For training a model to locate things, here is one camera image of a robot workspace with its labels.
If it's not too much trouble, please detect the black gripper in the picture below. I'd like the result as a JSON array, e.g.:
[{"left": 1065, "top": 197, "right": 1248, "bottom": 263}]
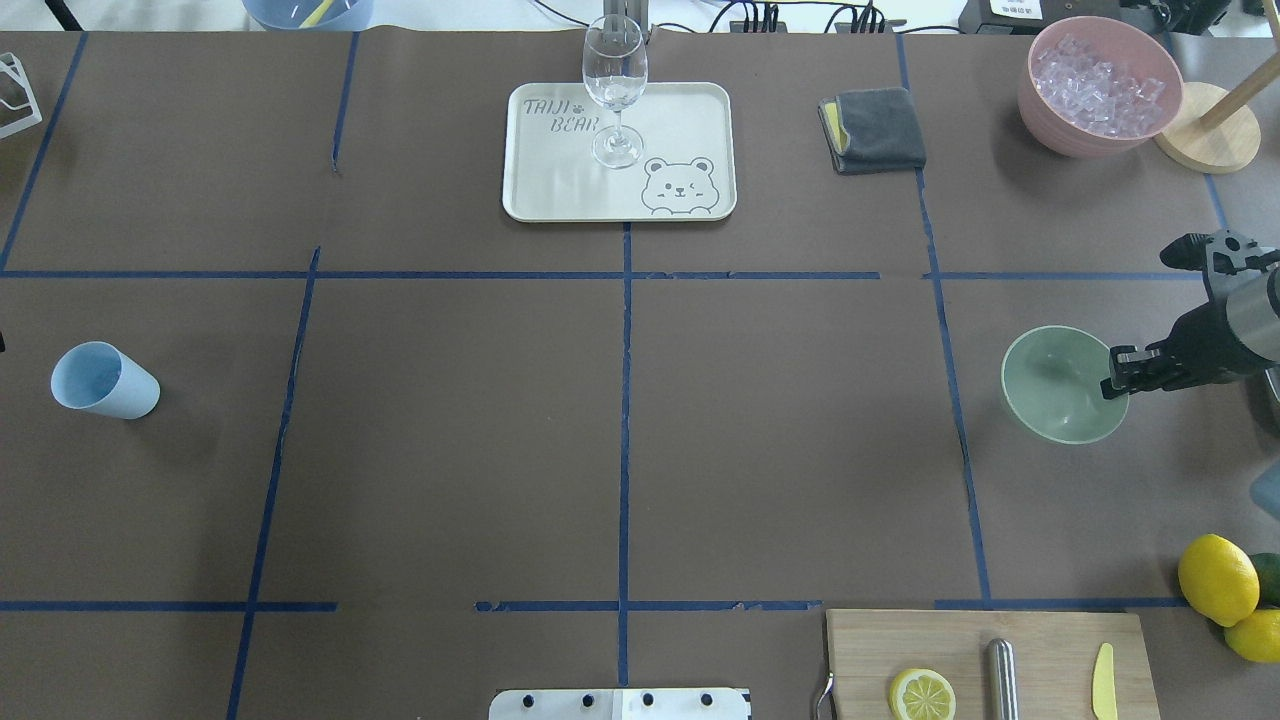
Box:
[{"left": 1100, "top": 231, "right": 1279, "bottom": 400}]

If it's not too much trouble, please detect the green ceramic bowl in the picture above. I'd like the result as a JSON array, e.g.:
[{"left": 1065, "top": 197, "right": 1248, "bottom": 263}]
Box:
[{"left": 1000, "top": 325, "right": 1129, "bottom": 445}]

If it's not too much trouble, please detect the light blue plastic cup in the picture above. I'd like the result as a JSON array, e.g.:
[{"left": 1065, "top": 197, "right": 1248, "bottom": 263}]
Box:
[{"left": 50, "top": 341, "right": 161, "bottom": 420}]

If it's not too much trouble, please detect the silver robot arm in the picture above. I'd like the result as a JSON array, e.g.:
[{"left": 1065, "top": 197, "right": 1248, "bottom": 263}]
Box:
[{"left": 1100, "top": 229, "right": 1279, "bottom": 400}]

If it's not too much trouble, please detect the pink bowl with ice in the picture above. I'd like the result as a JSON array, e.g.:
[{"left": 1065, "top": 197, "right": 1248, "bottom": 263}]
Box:
[{"left": 1018, "top": 15, "right": 1184, "bottom": 158}]

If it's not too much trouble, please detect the blue plastic bowl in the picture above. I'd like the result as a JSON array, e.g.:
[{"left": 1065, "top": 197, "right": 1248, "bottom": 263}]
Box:
[{"left": 241, "top": 1, "right": 376, "bottom": 32}]

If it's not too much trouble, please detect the yellow lemon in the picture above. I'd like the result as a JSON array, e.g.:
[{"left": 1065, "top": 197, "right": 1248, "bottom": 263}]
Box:
[
  {"left": 1176, "top": 534, "right": 1260, "bottom": 628},
  {"left": 1224, "top": 609, "right": 1280, "bottom": 664}
]

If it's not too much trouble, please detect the green lime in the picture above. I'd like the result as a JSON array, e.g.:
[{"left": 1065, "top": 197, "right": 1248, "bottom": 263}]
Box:
[{"left": 1249, "top": 552, "right": 1280, "bottom": 609}]

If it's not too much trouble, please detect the wooden cup stand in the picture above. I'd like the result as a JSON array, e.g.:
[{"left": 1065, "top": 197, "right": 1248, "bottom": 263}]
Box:
[{"left": 1155, "top": 53, "right": 1279, "bottom": 174}]

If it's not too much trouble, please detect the wooden cutting board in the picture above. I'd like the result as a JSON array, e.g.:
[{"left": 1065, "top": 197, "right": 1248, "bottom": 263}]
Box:
[{"left": 826, "top": 609, "right": 1161, "bottom": 719}]

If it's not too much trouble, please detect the yellow plastic knife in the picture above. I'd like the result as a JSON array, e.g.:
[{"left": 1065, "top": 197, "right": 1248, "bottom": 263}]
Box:
[{"left": 1091, "top": 642, "right": 1117, "bottom": 720}]

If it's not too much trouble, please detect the grey folded cloth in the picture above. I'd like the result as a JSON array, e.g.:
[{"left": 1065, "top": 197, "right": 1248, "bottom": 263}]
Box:
[{"left": 818, "top": 86, "right": 927, "bottom": 176}]

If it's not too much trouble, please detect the half lemon slice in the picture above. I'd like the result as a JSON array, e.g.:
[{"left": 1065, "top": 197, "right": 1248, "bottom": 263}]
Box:
[{"left": 887, "top": 667, "right": 957, "bottom": 720}]

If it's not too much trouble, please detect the cream bear tray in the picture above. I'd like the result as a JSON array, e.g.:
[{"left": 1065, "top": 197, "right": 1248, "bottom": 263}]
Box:
[{"left": 500, "top": 82, "right": 739, "bottom": 223}]

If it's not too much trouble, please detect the clear wine glass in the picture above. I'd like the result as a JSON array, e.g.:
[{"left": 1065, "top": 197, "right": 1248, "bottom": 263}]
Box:
[{"left": 581, "top": 13, "right": 649, "bottom": 169}]

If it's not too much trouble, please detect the silver handled knife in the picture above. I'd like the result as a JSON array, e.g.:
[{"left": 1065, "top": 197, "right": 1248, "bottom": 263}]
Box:
[{"left": 987, "top": 638, "right": 1020, "bottom": 719}]

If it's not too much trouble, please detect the white wire cup rack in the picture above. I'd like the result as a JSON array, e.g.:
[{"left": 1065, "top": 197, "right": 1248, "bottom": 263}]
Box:
[{"left": 1, "top": 53, "right": 44, "bottom": 138}]

